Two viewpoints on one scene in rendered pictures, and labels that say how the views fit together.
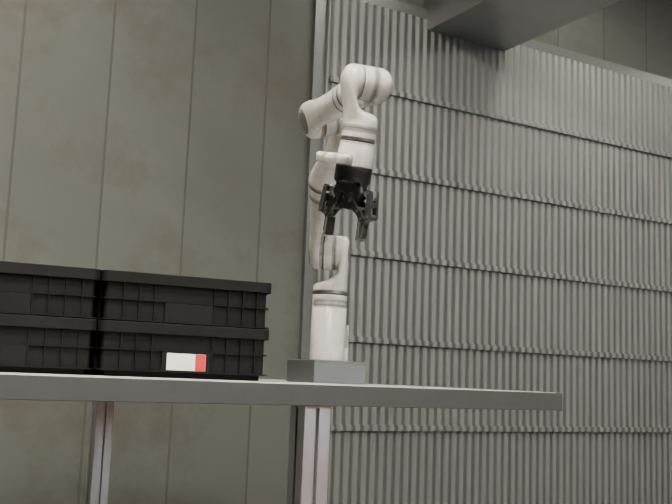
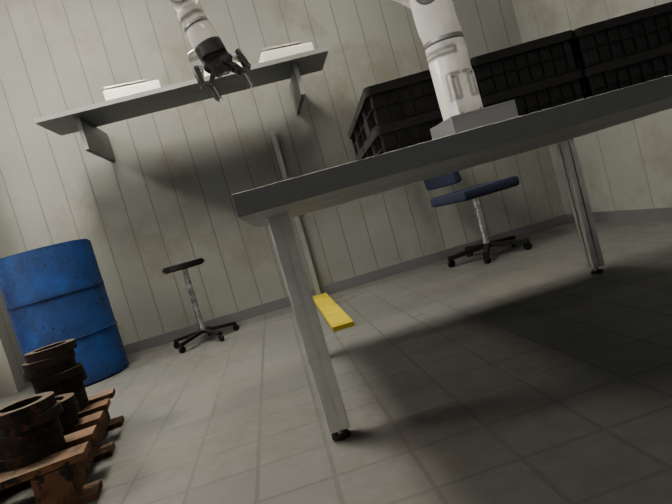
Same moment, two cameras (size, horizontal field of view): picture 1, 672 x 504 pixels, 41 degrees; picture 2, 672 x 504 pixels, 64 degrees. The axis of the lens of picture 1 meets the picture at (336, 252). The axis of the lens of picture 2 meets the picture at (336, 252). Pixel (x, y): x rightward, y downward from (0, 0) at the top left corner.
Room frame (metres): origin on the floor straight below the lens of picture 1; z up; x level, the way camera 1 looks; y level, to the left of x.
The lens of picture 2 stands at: (2.56, -1.29, 0.62)
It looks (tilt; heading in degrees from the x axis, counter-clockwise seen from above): 4 degrees down; 114
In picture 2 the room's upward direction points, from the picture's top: 16 degrees counter-clockwise
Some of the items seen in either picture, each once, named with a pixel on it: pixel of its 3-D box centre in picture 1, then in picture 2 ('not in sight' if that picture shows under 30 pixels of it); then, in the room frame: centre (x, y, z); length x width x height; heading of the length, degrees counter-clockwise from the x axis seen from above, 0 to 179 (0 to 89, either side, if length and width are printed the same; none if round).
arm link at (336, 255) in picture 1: (331, 267); (435, 12); (2.39, 0.01, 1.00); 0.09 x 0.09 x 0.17; 87
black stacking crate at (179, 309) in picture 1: (173, 307); (410, 110); (2.19, 0.39, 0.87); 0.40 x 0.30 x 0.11; 114
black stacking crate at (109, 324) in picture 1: (170, 352); (419, 143); (2.19, 0.39, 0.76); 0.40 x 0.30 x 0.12; 114
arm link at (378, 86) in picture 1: (364, 88); not in sight; (1.81, -0.05, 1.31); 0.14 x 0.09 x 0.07; 17
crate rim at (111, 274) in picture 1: (174, 286); (405, 94); (2.19, 0.39, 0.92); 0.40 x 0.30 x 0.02; 114
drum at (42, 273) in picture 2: not in sight; (63, 315); (-0.61, 1.26, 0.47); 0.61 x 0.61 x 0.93
